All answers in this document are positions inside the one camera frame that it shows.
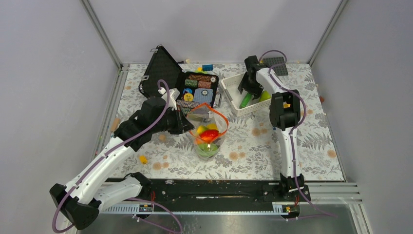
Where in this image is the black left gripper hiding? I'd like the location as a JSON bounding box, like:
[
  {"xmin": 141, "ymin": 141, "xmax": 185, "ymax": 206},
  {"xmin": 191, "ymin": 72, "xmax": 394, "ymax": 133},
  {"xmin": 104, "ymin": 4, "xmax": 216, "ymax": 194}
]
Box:
[{"xmin": 151, "ymin": 105, "xmax": 195, "ymax": 135}]

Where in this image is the dark green toy cucumber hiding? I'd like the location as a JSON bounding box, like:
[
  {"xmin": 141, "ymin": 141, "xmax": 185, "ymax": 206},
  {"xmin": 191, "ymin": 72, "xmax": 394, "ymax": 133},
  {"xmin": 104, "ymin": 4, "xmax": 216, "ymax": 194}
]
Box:
[{"xmin": 239, "ymin": 93, "xmax": 252, "ymax": 109}]

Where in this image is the green toy apple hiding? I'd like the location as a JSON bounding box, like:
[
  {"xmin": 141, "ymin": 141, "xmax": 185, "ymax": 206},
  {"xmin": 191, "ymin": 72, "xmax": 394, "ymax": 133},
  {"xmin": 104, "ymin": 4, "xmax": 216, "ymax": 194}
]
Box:
[{"xmin": 259, "ymin": 90, "xmax": 271, "ymax": 102}]

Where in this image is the yellow toy corn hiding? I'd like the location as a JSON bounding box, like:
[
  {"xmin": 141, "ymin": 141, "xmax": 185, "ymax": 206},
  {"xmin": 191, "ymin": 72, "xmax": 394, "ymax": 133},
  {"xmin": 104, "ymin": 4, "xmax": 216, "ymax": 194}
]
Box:
[{"xmin": 196, "ymin": 125, "xmax": 208, "ymax": 135}]

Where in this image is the clear zip bag orange zipper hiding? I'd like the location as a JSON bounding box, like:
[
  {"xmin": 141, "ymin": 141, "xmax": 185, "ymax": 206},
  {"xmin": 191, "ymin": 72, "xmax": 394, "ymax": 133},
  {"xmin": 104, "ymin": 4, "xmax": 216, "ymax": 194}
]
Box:
[{"xmin": 186, "ymin": 103, "xmax": 229, "ymax": 161}]

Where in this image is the red orange toy mango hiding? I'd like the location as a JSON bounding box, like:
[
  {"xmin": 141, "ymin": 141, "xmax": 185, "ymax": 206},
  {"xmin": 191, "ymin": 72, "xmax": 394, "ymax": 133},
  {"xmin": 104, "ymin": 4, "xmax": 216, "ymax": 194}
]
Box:
[{"xmin": 199, "ymin": 129, "xmax": 220, "ymax": 142}]

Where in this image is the light green toy pepper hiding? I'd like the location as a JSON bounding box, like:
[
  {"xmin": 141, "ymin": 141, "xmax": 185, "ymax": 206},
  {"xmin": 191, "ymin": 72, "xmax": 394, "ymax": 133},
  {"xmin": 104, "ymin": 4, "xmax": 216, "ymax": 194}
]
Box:
[{"xmin": 195, "ymin": 143, "xmax": 219, "ymax": 158}]

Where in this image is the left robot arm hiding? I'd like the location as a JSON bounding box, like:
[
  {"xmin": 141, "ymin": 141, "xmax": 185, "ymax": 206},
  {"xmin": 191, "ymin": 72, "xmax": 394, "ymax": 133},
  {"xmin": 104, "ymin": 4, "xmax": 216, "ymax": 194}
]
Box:
[{"xmin": 49, "ymin": 88, "xmax": 194, "ymax": 230}]

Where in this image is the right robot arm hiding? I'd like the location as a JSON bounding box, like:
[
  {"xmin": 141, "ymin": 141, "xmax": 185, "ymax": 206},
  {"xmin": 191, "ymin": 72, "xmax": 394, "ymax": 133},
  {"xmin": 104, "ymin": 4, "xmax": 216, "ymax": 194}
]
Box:
[{"xmin": 238, "ymin": 56, "xmax": 311, "ymax": 202}]

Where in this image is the white perforated plastic basket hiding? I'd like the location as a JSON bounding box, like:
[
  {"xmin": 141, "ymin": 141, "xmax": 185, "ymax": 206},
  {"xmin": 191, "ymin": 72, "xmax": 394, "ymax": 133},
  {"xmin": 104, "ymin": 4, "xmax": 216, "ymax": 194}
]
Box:
[{"xmin": 220, "ymin": 68, "xmax": 283, "ymax": 117}]

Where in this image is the black poker chip case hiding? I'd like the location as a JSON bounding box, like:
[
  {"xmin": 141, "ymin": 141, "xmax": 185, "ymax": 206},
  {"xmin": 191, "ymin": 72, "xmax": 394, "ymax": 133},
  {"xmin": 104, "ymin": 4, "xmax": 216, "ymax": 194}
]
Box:
[{"xmin": 139, "ymin": 45, "xmax": 219, "ymax": 114}]

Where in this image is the blue toy brick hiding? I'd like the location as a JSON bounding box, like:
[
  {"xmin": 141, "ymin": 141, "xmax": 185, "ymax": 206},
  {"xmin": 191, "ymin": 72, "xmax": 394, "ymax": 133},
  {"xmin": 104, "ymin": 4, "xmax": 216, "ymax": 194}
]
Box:
[{"xmin": 202, "ymin": 64, "xmax": 214, "ymax": 72}]

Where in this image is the small yellow toy brick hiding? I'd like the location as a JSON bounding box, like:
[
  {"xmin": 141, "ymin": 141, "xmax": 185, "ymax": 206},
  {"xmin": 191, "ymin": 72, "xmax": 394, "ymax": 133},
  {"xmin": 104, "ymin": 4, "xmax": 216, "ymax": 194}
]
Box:
[{"xmin": 139, "ymin": 155, "xmax": 148, "ymax": 164}]

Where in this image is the tan wooden block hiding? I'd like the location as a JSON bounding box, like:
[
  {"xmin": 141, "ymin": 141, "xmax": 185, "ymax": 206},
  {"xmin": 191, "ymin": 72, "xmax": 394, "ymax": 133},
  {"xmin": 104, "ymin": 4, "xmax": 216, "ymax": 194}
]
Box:
[{"xmin": 110, "ymin": 117, "xmax": 121, "ymax": 133}]

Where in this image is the grey building base plate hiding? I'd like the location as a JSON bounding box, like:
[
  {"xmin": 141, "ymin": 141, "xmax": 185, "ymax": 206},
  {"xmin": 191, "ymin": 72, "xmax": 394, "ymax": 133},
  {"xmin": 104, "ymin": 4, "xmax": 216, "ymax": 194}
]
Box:
[{"xmin": 263, "ymin": 57, "xmax": 288, "ymax": 76}]

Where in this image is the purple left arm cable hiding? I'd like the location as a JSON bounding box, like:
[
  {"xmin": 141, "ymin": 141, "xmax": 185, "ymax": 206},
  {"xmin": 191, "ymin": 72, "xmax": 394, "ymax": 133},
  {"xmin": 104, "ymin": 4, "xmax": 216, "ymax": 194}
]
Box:
[{"xmin": 51, "ymin": 79, "xmax": 171, "ymax": 234}]

